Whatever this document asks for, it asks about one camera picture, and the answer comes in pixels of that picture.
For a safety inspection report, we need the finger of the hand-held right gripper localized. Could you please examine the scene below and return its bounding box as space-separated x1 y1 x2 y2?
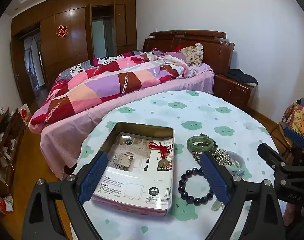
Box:
257 142 294 179
279 122 304 148

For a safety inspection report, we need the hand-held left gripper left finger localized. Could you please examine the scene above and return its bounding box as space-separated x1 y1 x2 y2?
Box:
22 150 110 240

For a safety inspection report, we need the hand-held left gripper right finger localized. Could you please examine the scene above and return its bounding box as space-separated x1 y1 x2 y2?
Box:
200 151 285 240

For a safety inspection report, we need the silver bead chain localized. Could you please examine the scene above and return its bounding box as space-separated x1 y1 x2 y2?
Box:
212 149 234 167

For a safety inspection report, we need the pale jade bangle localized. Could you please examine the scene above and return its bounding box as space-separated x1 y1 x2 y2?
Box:
223 151 246 175

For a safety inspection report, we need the purple bead bracelet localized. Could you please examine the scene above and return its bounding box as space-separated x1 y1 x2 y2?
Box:
178 167 215 204

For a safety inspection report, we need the green jade bangle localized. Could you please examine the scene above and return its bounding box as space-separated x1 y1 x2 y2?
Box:
186 135 219 153

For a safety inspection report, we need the rectangular metal tin box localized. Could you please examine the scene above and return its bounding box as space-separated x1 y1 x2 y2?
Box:
91 122 175 217

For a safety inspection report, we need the person's right hand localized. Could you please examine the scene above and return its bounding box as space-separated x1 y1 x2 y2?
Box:
284 201 304 230

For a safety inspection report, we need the chair with colourful cushion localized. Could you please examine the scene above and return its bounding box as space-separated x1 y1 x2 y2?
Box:
282 99 304 138

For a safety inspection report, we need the small pale jade pendant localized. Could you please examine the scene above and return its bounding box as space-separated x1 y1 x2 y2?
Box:
211 201 226 211

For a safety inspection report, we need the printed paper leaflet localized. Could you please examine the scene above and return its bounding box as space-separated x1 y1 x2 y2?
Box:
93 131 174 209

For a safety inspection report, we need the red knot coin charm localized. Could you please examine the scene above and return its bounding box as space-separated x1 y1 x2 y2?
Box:
148 141 172 169

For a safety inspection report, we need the wooden nightstand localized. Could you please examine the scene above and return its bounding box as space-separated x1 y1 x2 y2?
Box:
213 72 257 105

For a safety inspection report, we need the dark clothing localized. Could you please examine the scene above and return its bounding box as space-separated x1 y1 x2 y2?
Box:
227 69 258 85

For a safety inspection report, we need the patchwork pink quilt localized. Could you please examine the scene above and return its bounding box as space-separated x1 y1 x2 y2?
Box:
29 51 192 127

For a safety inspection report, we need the low wooden cabinet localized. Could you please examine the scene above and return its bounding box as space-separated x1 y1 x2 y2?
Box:
0 107 27 198

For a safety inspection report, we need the white and red shopping bag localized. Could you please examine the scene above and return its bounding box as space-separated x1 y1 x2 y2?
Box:
18 103 31 125

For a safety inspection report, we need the wooden bed with pink sheet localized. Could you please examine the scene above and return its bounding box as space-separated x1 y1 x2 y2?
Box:
28 30 236 180

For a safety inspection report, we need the floral pillow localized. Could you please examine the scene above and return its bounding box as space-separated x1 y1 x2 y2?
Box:
180 42 204 67

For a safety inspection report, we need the brown wooden wardrobe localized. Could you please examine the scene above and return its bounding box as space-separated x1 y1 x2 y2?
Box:
11 0 137 98

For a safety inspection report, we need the red paper decoration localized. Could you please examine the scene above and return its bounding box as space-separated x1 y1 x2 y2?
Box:
56 25 68 38

